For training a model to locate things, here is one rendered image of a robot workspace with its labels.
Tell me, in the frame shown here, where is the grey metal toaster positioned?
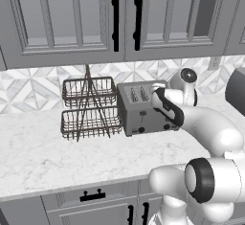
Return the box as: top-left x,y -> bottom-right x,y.
116,79 -> 180,138

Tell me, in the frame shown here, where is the grey drawer front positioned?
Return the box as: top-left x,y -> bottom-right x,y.
138,178 -> 154,199
40,180 -> 141,212

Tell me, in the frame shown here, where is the grey base cupboard door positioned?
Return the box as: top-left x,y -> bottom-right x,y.
0,195 -> 50,225
138,195 -> 165,225
46,197 -> 140,225

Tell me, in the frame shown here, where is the dark grey appliance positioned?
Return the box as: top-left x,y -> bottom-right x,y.
224,67 -> 245,117

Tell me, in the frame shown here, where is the dark two-tier wire basket stand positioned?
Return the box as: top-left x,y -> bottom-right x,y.
59,63 -> 124,143

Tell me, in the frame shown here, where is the grey wall cupboard door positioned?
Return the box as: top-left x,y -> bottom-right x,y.
124,0 -> 237,62
223,0 -> 245,56
0,0 -> 126,71

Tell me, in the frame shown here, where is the black long cupboard handle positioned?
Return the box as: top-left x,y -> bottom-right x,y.
111,0 -> 121,53
132,0 -> 144,52

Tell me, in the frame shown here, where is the black drawer handle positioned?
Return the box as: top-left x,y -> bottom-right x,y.
78,188 -> 106,203

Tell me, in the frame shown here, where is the white wall socket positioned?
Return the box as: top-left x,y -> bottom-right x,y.
208,55 -> 222,71

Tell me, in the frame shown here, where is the black base cupboard handle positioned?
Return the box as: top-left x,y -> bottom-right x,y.
126,204 -> 135,225
141,201 -> 150,225

